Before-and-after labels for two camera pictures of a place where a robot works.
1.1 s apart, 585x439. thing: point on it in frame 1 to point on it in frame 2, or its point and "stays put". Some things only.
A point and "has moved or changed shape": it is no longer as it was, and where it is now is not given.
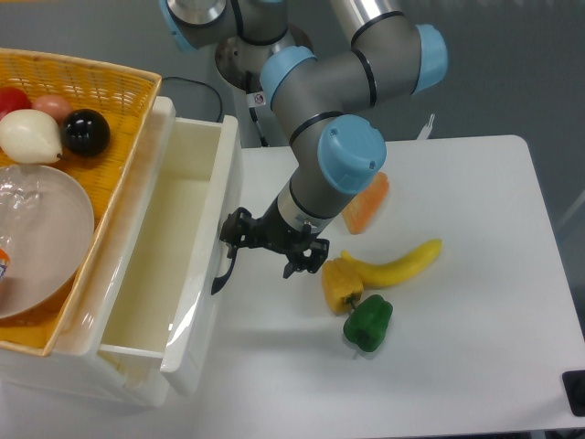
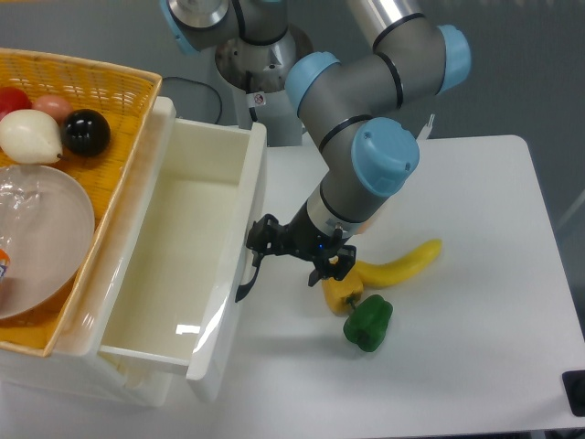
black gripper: (241, 229) to (303, 240)
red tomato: (13, 100) stays put
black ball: (85, 133) stays put
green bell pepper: (367, 321) stays put
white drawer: (183, 257) has moved or changed shape
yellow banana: (396, 273) stays put
